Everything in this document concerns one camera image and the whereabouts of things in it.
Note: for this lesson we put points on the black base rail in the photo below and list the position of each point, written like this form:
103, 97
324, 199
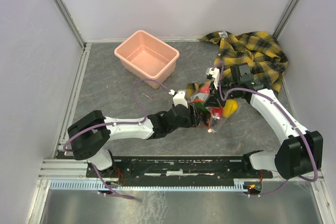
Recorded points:
182, 171

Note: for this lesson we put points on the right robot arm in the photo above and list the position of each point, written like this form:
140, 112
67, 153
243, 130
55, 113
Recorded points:
300, 152

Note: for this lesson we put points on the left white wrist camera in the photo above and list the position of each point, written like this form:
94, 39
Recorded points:
179, 97

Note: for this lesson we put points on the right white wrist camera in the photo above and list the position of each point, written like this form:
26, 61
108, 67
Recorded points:
214, 75

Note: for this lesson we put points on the dark green fake avocado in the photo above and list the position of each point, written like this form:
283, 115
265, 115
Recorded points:
200, 107

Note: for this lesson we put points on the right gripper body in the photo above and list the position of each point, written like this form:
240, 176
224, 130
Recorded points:
219, 100

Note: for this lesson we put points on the pink plastic bin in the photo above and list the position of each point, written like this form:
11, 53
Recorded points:
147, 57

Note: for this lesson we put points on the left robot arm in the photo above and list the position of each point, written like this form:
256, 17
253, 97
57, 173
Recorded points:
88, 137

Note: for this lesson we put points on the yellow plaid shirt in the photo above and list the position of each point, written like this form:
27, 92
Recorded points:
259, 49

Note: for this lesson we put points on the clear zip top bag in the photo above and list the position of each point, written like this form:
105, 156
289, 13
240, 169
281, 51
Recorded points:
210, 107

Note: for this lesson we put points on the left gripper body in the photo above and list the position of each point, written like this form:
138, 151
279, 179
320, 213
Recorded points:
192, 119

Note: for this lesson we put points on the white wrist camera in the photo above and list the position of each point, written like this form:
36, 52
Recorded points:
179, 97
214, 75

